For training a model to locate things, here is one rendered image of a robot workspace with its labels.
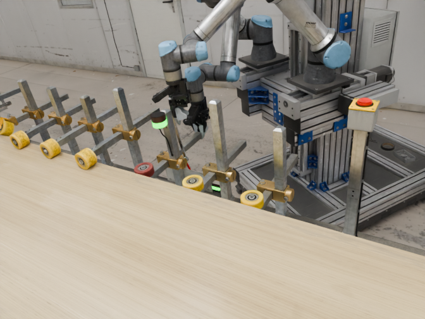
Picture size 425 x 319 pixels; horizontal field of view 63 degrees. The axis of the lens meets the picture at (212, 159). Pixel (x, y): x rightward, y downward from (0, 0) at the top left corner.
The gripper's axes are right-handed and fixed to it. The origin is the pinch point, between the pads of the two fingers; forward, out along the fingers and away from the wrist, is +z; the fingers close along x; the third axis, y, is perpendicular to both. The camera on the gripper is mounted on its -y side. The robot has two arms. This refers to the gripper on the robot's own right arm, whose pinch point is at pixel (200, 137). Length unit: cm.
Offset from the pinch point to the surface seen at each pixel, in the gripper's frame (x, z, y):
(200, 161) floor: 69, 83, 83
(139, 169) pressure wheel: 0.4, -8.3, -43.6
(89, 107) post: 44, -23, -26
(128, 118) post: 19.2, -20.8, -25.9
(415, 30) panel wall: -72, 7, 238
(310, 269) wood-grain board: -78, -8, -62
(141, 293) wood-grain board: -41, -8, -89
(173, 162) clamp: -4.8, -3.4, -28.4
